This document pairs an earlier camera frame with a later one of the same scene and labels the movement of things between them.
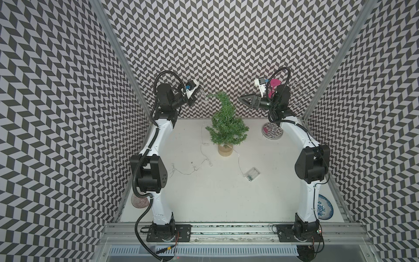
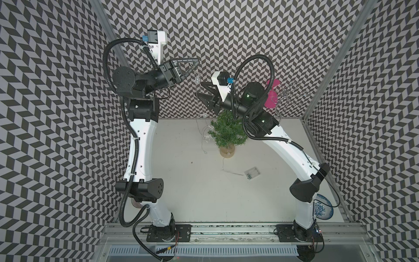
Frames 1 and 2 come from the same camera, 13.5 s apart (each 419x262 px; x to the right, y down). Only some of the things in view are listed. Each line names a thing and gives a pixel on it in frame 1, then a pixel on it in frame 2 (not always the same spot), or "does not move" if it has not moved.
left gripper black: x=190 y=100 -> x=171 y=72
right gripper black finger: x=247 y=101 -> x=210 y=101
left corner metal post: x=101 y=10 does not move
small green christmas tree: x=228 y=129 does not move
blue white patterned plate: x=325 y=208 does not move
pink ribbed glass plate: x=139 y=202 does not move
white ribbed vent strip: x=207 y=251 does not move
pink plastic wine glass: x=274 y=83 does not move
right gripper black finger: x=243 y=98 -> x=212 y=88
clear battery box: x=251 y=174 does not move
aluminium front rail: x=132 y=233 does not move
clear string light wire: x=206 y=159 -> x=209 y=131
